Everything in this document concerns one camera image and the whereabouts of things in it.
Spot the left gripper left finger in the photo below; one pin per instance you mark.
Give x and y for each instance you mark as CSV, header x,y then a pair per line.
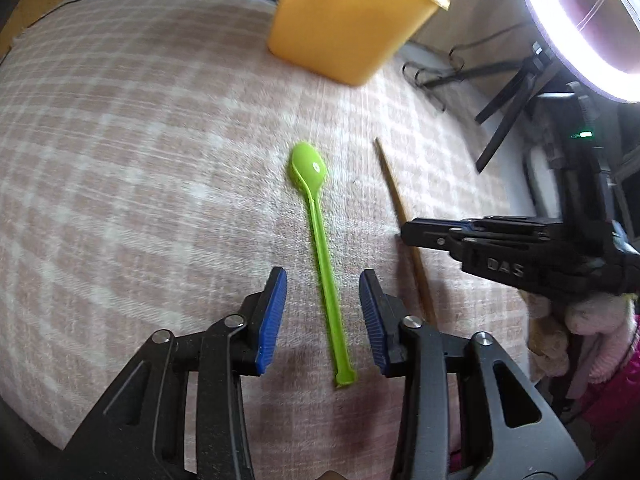
x,y
175,411

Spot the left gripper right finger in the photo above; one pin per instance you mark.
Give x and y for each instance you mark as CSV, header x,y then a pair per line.
x,y
469,411

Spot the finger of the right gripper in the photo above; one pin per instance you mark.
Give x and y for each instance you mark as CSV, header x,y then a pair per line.
x,y
448,234

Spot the green plastic spoon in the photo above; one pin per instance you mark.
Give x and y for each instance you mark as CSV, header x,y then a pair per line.
x,y
308,172

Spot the plush toy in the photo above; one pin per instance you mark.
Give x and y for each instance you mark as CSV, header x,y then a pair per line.
x,y
606,324

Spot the pink cloth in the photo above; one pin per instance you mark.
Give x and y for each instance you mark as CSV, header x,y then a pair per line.
x,y
608,406

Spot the black tripod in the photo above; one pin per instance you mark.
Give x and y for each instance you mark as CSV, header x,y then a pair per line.
x,y
515,93

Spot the yellow plastic container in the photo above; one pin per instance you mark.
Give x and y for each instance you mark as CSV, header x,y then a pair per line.
x,y
347,41

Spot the pink checkered tablecloth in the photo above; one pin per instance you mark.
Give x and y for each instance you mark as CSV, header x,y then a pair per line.
x,y
145,185

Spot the white ring light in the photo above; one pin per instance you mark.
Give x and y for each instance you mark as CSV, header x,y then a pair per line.
x,y
598,40

